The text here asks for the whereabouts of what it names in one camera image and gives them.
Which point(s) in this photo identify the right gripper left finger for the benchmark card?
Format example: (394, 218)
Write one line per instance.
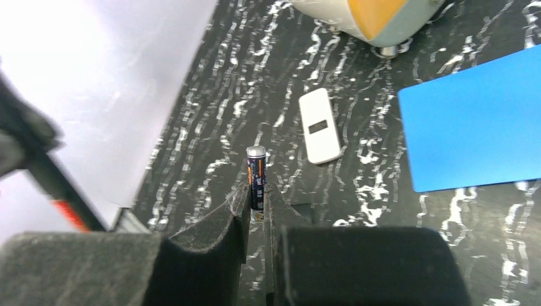
(198, 266)

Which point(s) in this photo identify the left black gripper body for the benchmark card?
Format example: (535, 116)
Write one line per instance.
(27, 134)

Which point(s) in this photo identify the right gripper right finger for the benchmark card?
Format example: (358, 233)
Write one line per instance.
(324, 265)

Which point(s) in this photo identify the black remote control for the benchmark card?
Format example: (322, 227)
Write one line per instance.
(55, 184)

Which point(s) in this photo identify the white remote control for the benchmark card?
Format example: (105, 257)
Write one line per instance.
(319, 127)

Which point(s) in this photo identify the black battery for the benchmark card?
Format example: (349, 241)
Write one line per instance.
(256, 160)

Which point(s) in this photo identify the blue foam pad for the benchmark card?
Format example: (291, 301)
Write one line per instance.
(480, 126)

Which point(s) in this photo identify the white cylinder orange face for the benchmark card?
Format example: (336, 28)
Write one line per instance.
(383, 24)

